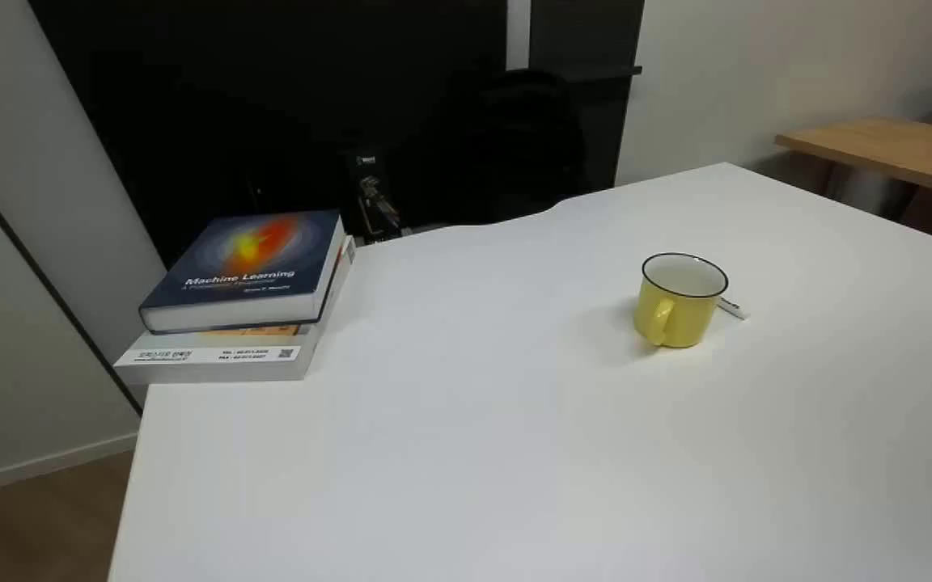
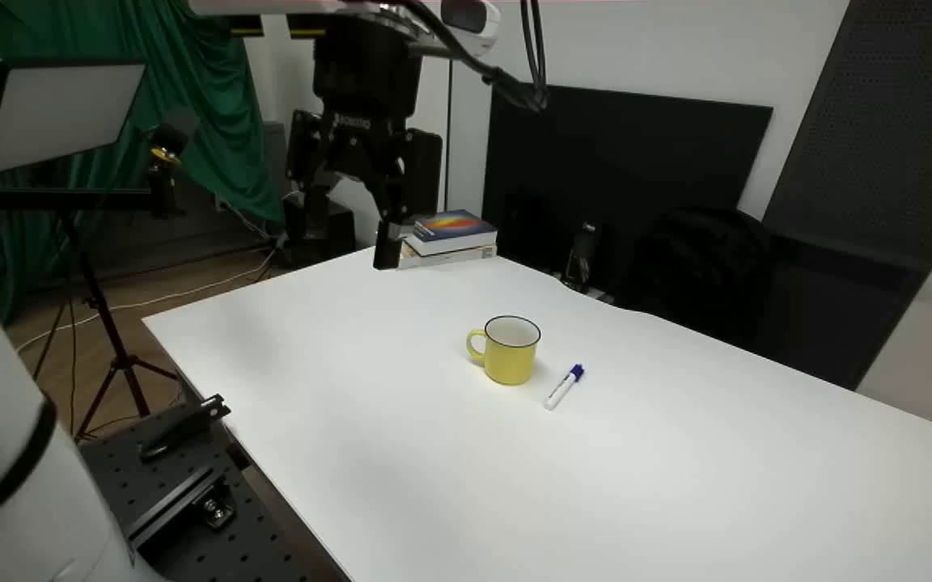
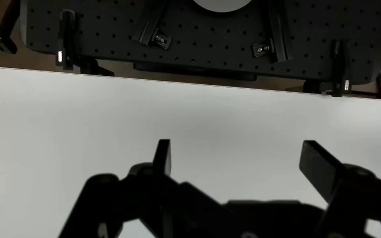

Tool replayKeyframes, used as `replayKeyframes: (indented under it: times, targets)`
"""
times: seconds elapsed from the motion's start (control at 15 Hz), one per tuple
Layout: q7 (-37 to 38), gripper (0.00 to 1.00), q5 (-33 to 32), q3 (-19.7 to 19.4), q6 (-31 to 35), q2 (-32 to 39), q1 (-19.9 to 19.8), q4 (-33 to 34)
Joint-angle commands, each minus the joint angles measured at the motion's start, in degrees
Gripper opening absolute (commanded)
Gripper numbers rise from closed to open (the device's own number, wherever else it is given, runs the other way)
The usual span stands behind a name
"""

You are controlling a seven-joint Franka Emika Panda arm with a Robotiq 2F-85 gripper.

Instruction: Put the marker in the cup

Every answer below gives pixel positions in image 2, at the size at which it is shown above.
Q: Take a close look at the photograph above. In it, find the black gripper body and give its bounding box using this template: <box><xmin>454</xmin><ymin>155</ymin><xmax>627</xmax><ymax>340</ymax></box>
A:
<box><xmin>310</xmin><ymin>11</ymin><xmax>426</xmax><ymax>128</ymax></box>

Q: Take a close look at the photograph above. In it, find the black backpack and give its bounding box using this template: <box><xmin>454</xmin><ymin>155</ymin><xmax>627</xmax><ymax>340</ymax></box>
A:
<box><xmin>624</xmin><ymin>204</ymin><xmax>778</xmax><ymax>349</ymax></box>

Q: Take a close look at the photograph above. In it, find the black clamp handle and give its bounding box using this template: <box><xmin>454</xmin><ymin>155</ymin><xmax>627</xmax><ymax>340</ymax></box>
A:
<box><xmin>136</xmin><ymin>393</ymin><xmax>237</xmax><ymax>465</ymax></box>

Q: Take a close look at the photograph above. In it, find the tall dark board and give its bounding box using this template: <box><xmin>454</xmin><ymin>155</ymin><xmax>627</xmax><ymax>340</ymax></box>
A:
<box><xmin>757</xmin><ymin>0</ymin><xmax>932</xmax><ymax>394</ymax></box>

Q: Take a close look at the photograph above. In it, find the black flat monitor panel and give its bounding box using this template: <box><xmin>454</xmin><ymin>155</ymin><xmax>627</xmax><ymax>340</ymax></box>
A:
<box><xmin>481</xmin><ymin>81</ymin><xmax>775</xmax><ymax>297</ymax></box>

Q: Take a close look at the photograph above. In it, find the stack of books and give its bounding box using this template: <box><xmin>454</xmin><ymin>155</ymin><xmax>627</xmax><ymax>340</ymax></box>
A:
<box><xmin>398</xmin><ymin>229</ymin><xmax>497</xmax><ymax>268</ymax></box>

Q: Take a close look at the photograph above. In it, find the small camera on mini tripod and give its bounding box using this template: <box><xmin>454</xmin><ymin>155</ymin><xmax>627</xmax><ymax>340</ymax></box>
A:
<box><xmin>563</xmin><ymin>219</ymin><xmax>605</xmax><ymax>297</ymax></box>

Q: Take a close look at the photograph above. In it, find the black light tripod stand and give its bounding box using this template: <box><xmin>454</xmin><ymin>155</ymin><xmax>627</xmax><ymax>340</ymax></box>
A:
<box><xmin>36</xmin><ymin>204</ymin><xmax>185</xmax><ymax>443</ymax></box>

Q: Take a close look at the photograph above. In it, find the black perforated breadboard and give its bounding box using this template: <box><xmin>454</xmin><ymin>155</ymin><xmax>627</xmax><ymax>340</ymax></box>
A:
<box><xmin>74</xmin><ymin>394</ymin><xmax>352</xmax><ymax>582</ymax></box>

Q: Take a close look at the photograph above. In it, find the yellow enamel mug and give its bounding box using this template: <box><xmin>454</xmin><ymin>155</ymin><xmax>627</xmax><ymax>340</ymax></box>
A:
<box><xmin>461</xmin><ymin>310</ymin><xmax>548</xmax><ymax>388</ymax></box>

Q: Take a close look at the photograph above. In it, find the white studio light panel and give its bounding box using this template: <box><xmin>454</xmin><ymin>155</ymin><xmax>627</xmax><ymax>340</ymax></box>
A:
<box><xmin>0</xmin><ymin>58</ymin><xmax>151</xmax><ymax>179</ymax></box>

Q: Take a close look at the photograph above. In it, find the black camera with yellow detail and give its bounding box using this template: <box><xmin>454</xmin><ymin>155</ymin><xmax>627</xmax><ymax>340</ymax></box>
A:
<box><xmin>141</xmin><ymin>118</ymin><xmax>198</xmax><ymax>219</ymax></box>

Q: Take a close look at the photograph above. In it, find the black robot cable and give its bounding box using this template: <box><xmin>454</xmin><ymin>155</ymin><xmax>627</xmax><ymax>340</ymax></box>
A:
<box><xmin>398</xmin><ymin>0</ymin><xmax>553</xmax><ymax>118</ymax></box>

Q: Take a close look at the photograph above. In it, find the blue hardcover book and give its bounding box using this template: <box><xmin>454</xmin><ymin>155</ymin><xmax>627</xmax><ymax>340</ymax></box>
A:
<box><xmin>401</xmin><ymin>207</ymin><xmax>500</xmax><ymax>246</ymax></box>

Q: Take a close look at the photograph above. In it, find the white marker with blue cap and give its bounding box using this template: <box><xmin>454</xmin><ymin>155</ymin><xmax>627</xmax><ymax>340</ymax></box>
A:
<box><xmin>540</xmin><ymin>363</ymin><xmax>590</xmax><ymax>414</ymax></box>

